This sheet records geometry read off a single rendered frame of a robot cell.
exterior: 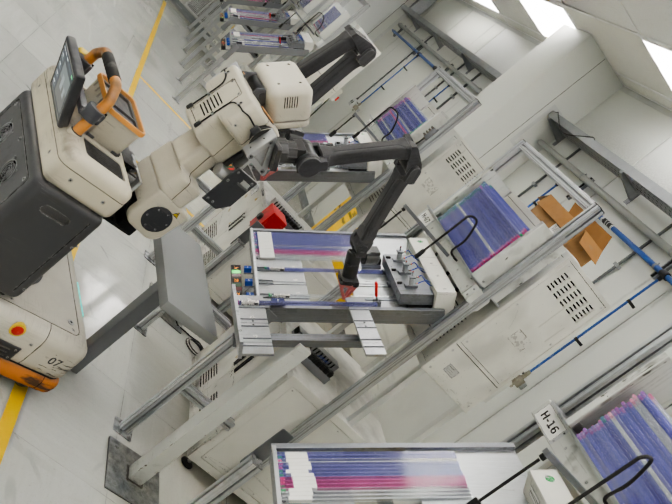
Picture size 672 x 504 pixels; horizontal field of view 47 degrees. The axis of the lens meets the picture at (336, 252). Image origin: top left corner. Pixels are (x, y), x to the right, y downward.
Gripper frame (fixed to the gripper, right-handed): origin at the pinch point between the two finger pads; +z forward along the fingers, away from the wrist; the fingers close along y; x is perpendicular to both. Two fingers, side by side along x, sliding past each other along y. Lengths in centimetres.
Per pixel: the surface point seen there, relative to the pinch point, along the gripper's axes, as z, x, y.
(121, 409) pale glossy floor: 60, 78, 0
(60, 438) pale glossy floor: 46, 96, -36
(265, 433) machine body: 60, 21, -9
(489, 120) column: -10, -167, 304
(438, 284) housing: -10.8, -35.0, -2.1
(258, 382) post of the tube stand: 18, 33, -35
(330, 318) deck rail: 4.5, 6.0, -9.8
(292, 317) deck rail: 5.8, 20.2, -9.6
